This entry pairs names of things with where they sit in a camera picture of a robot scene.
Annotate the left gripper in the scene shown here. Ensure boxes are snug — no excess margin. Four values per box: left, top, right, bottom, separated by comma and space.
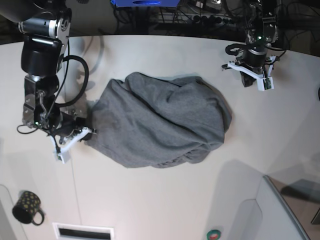
236, 48, 268, 88

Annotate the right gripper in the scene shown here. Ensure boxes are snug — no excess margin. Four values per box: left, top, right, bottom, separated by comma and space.
37, 110, 93, 141

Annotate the grey t-shirt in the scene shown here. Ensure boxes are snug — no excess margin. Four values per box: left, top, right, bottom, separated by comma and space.
87, 72, 232, 169

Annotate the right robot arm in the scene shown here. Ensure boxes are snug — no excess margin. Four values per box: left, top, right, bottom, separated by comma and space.
0, 0, 95, 141

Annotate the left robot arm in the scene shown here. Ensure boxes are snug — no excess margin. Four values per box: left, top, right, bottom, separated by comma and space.
221, 0, 286, 91

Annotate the black power strip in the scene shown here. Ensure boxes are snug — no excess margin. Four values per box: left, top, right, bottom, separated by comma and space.
192, 14, 235, 27

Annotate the black mug with yellow dots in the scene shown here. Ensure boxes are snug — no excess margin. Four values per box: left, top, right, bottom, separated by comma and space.
12, 191, 45, 226

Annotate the white slotted panel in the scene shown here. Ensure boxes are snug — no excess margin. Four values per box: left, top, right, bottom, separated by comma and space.
52, 222, 116, 240

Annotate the blue box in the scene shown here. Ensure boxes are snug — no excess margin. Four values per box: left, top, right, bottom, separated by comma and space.
110, 0, 180, 8

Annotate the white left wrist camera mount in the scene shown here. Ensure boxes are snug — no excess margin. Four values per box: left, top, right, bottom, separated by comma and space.
221, 55, 278, 91

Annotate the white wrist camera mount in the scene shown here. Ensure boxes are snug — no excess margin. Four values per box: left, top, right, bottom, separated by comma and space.
221, 55, 278, 91
49, 126, 97, 164

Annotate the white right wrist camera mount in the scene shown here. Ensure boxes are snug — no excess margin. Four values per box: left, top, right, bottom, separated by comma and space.
49, 126, 97, 164

